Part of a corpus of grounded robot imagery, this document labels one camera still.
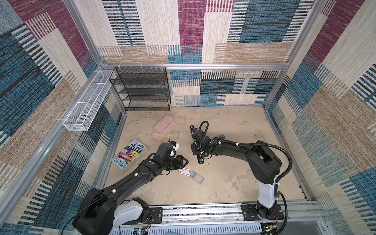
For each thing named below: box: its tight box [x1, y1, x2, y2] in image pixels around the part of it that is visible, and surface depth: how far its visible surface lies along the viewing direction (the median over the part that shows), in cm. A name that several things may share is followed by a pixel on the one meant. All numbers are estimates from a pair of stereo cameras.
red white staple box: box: [177, 167, 192, 177], surface depth 89 cm
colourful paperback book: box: [111, 139, 149, 171], surface depth 95 cm
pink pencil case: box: [153, 114, 174, 134], surface depth 110 cm
